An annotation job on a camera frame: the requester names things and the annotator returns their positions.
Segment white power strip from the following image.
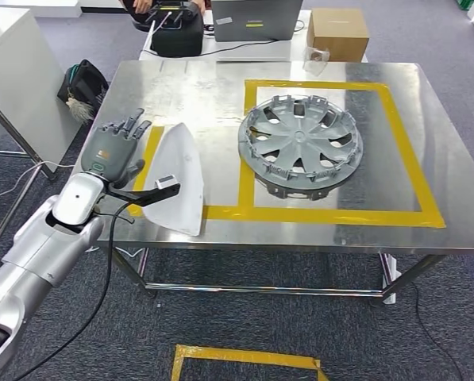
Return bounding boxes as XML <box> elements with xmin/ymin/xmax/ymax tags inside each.
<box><xmin>380</xmin><ymin>252</ymin><xmax>398</xmax><ymax>306</ymax></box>

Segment clear plastic piece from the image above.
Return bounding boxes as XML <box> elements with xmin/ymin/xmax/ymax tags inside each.
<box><xmin>302</xmin><ymin>45</ymin><xmax>331</xmax><ymax>75</ymax></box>

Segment thin white floor cable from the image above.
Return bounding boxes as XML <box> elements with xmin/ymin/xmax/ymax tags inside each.
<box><xmin>0</xmin><ymin>159</ymin><xmax>75</xmax><ymax>205</ymax></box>

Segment stainless steel workbench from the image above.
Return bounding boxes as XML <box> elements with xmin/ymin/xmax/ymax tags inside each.
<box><xmin>72</xmin><ymin>59</ymin><xmax>474</xmax><ymax>306</ymax></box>

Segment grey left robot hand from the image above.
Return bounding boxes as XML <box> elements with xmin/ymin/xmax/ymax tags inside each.
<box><xmin>80</xmin><ymin>107</ymin><xmax>153</xmax><ymax>191</ymax></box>

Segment yellow floor tape square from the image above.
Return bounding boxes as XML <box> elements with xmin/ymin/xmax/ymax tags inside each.
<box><xmin>170</xmin><ymin>344</ymin><xmax>330</xmax><ymax>381</ymax></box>

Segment grey laptop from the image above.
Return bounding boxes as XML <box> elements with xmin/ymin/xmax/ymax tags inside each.
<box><xmin>210</xmin><ymin>0</ymin><xmax>304</xmax><ymax>44</ymax></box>

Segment grey plastic hubcap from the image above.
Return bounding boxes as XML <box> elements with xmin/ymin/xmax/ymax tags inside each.
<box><xmin>237</xmin><ymin>94</ymin><xmax>364</xmax><ymax>202</ymax></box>

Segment white plastic shell part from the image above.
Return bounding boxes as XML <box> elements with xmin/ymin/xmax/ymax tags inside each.
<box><xmin>142</xmin><ymin>121</ymin><xmax>205</xmax><ymax>238</ymax></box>

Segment white table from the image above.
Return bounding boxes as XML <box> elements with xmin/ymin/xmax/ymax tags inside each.
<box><xmin>138</xmin><ymin>9</ymin><xmax>369</xmax><ymax>64</ymax></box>

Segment black equipment case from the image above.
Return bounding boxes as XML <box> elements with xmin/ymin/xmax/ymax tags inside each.
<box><xmin>146</xmin><ymin>1</ymin><xmax>205</xmax><ymax>58</ymax></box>

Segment white desk with metal legs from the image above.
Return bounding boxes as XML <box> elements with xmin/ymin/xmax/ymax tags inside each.
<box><xmin>0</xmin><ymin>5</ymin><xmax>83</xmax><ymax>267</ymax></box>

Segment black laptop cable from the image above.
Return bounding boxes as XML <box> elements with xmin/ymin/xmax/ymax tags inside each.
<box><xmin>202</xmin><ymin>38</ymin><xmax>279</xmax><ymax>58</ymax></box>

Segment yellow tape table marking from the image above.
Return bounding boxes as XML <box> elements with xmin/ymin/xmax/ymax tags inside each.
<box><xmin>127</xmin><ymin>79</ymin><xmax>447</xmax><ymax>230</ymax></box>

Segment black floor cable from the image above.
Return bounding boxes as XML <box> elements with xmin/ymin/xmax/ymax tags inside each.
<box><xmin>410</xmin><ymin>283</ymin><xmax>466</xmax><ymax>381</ymax></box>

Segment black bag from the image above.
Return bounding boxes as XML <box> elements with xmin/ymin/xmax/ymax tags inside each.
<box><xmin>57</xmin><ymin>58</ymin><xmax>110</xmax><ymax>125</ymax></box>

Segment person's right hand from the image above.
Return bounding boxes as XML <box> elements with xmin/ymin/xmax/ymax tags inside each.
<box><xmin>132</xmin><ymin>0</ymin><xmax>158</xmax><ymax>15</ymax></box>

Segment brown cardboard box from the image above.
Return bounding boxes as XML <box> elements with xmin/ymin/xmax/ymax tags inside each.
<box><xmin>306</xmin><ymin>7</ymin><xmax>370</xmax><ymax>64</ymax></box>

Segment beige fur pompom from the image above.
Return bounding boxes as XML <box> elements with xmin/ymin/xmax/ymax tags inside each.
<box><xmin>65</xmin><ymin>89</ymin><xmax>96</xmax><ymax>125</ymax></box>

